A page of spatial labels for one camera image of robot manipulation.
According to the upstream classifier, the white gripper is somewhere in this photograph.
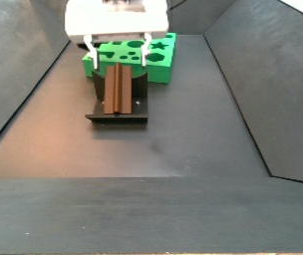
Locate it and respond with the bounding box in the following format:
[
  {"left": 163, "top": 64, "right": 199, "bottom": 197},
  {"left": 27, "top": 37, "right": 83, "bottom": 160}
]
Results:
[{"left": 65, "top": 0, "right": 168, "bottom": 70}]

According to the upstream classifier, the brown star prism object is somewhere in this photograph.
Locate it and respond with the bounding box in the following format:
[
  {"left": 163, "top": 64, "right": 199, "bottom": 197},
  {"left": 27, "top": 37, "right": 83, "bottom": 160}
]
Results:
[{"left": 104, "top": 63, "right": 134, "bottom": 115}]

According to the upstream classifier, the black curved fixture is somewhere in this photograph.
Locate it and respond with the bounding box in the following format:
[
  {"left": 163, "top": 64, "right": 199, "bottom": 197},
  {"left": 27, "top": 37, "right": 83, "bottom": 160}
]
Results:
[{"left": 87, "top": 71, "right": 148, "bottom": 124}]

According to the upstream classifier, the green shape sorter block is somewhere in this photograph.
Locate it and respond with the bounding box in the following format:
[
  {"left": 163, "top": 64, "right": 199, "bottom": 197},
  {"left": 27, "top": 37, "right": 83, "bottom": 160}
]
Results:
[{"left": 83, "top": 33, "right": 176, "bottom": 84}]

